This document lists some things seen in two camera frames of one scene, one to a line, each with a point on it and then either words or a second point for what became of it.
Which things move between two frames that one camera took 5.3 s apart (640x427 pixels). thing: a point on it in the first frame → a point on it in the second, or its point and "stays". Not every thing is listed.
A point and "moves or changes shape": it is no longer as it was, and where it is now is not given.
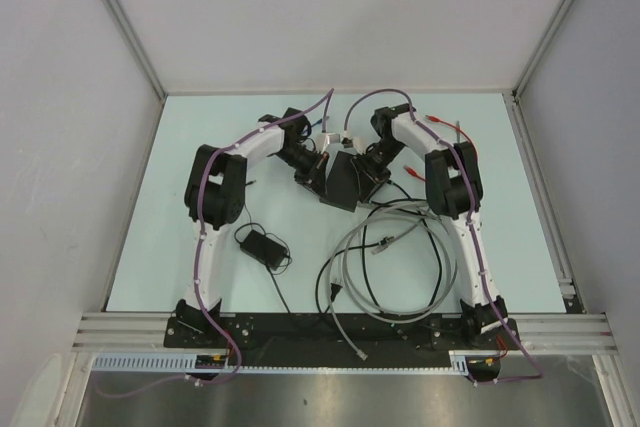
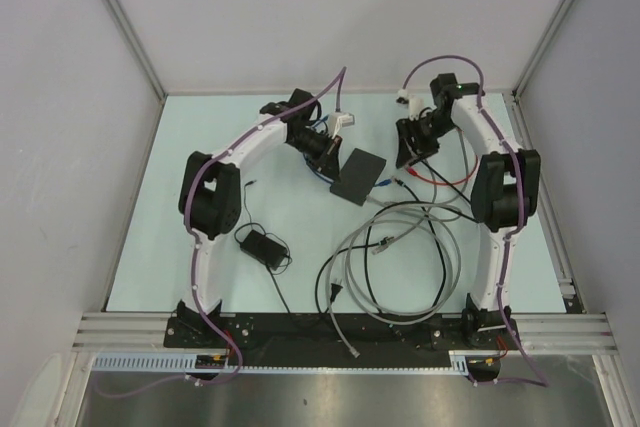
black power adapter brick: (264, 248) stays
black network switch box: (342, 185) moves or changes shape
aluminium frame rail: (137, 331) stays
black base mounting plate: (341, 333) stays
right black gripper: (371, 179) → (408, 151)
